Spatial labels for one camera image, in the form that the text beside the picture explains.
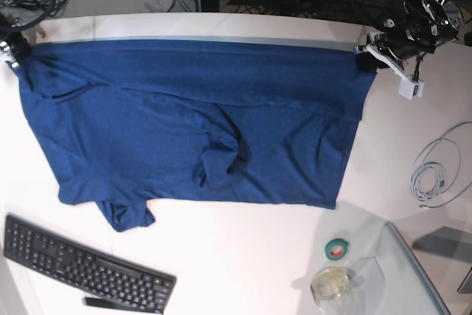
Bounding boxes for clear tape dispenser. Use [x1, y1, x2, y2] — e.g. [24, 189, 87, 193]
[310, 267, 355, 315]

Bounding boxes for dark blue t-shirt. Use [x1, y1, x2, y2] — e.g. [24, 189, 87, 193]
[15, 40, 375, 232]

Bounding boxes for green tape roll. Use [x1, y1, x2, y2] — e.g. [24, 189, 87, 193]
[324, 238, 350, 260]

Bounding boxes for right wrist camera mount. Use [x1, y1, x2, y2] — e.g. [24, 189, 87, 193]
[0, 41, 19, 69]

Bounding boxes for coiled white cable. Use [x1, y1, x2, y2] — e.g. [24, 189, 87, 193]
[409, 121, 472, 210]

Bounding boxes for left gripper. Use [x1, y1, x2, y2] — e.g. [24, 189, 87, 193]
[355, 23, 435, 72]

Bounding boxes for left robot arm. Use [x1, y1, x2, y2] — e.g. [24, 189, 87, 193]
[350, 0, 462, 70]

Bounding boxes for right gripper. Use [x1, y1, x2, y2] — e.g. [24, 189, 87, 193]
[1, 15, 32, 60]

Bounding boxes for black computer keyboard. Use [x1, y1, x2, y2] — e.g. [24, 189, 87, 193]
[4, 215, 177, 314]

